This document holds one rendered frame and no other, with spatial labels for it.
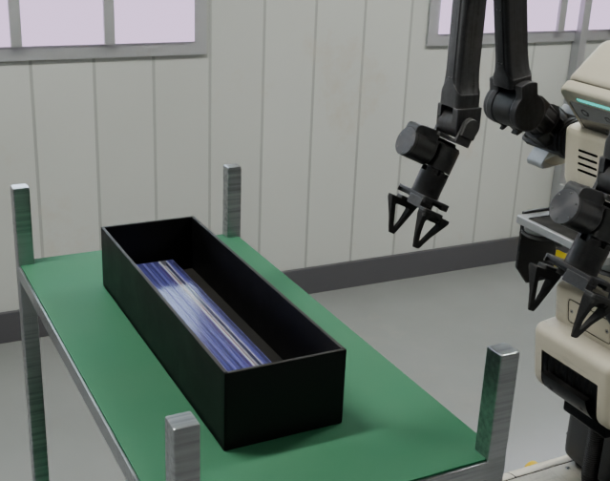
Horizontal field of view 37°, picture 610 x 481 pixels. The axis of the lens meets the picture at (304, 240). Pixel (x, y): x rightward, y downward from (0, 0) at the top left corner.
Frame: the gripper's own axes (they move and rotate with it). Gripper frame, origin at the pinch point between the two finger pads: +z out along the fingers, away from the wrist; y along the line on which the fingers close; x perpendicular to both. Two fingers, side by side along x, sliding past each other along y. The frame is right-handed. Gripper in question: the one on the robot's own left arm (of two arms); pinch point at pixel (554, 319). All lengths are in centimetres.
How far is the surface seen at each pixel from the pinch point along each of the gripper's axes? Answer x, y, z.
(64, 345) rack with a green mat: -61, -34, 34
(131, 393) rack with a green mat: -59, -15, 31
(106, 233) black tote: -54, -50, 20
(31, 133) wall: -6, -226, 41
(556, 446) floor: 132, -71, 55
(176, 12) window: 25, -222, -18
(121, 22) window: 8, -223, -7
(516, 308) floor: 193, -157, 35
